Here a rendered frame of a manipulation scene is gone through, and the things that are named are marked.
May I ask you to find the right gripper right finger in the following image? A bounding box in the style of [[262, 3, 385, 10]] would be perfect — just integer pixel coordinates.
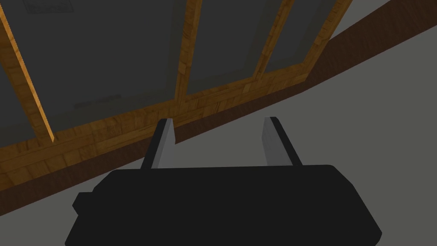
[[262, 116, 303, 167]]

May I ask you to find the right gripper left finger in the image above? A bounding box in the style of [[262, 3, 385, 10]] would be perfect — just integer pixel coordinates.
[[140, 118, 176, 170]]

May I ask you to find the wooden cupboard with brown base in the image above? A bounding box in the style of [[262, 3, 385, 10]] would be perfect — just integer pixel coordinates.
[[0, 0, 437, 217]]

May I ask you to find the grey cupboard door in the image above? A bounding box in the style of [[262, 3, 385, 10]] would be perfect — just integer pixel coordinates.
[[264, 0, 339, 73], [186, 0, 283, 95], [0, 63, 38, 148], [1, 0, 188, 133]]

